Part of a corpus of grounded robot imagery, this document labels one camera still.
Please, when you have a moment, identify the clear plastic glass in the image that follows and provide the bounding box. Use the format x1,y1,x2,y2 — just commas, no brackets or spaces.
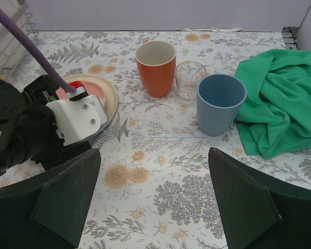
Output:
175,61,207,104

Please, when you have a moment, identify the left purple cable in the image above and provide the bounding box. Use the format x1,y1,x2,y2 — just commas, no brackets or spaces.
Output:
0,2,76,93

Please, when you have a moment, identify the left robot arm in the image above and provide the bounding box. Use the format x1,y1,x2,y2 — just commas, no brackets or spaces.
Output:
0,75,91,176

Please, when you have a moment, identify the beige pink rimmed plate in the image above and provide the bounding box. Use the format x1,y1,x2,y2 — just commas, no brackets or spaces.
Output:
63,74,118,133

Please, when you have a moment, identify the light blue cup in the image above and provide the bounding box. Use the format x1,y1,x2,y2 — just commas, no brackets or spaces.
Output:
196,74,247,136

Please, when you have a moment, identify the floral table mat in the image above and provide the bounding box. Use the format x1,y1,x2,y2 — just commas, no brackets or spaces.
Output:
0,30,311,249

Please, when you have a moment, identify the orange mug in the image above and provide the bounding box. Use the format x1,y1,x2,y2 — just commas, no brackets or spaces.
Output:
135,40,176,98

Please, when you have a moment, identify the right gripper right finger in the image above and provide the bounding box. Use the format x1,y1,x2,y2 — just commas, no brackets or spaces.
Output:
208,147,311,248

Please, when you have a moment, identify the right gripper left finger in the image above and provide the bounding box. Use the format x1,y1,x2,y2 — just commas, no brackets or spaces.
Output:
0,149,101,248

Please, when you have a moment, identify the green cloth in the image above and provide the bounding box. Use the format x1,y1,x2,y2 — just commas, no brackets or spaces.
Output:
235,49,311,159

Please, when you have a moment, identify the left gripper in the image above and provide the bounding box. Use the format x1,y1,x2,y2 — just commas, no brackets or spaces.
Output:
22,75,91,170

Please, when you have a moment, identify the metal wire dish rack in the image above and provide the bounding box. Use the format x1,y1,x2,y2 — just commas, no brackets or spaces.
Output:
0,1,38,79

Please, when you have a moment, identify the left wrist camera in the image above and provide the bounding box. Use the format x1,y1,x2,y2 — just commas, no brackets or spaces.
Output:
46,81,108,146

